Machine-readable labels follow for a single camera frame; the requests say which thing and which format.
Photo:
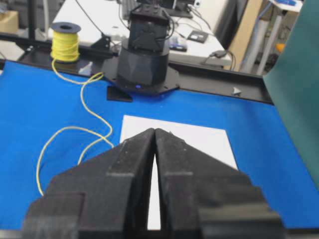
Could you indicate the white background table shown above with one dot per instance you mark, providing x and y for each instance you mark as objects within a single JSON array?
[{"x": 96, "y": 16}]

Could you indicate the black solder spool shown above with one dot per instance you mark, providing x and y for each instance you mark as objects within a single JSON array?
[{"x": 65, "y": 42}]

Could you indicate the blue table cloth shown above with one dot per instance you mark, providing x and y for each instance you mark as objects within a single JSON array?
[{"x": 35, "y": 103}]

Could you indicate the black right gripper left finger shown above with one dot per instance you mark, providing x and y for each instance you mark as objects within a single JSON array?
[{"x": 106, "y": 197}]

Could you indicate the large white board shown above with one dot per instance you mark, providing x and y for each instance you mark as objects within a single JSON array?
[{"x": 211, "y": 141}]

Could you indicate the green panel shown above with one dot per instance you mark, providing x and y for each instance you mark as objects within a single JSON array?
[{"x": 293, "y": 84}]

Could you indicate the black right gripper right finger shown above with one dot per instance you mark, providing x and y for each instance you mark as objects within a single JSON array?
[{"x": 203, "y": 198}]

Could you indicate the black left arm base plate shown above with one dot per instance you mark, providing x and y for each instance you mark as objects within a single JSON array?
[{"x": 184, "y": 76}]

